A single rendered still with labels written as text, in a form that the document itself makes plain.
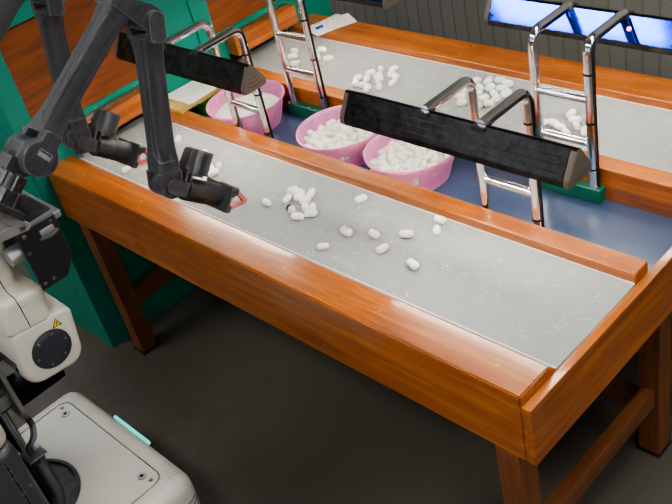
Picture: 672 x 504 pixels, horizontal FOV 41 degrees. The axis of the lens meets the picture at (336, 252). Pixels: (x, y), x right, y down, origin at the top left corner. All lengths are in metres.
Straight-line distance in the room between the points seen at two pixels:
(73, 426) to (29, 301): 0.64
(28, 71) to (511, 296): 1.66
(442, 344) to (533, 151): 0.43
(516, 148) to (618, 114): 0.82
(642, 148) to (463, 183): 0.47
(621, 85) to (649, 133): 0.24
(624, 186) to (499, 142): 0.57
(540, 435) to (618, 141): 0.95
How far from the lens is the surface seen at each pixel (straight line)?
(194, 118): 3.01
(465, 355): 1.85
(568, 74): 2.80
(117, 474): 2.57
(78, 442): 2.71
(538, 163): 1.81
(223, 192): 2.23
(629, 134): 2.53
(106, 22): 2.00
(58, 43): 2.43
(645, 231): 2.28
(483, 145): 1.88
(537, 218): 2.17
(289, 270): 2.18
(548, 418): 1.84
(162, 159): 2.11
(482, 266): 2.10
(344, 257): 2.21
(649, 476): 2.62
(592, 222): 2.32
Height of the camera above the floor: 2.04
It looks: 36 degrees down
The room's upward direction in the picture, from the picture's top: 14 degrees counter-clockwise
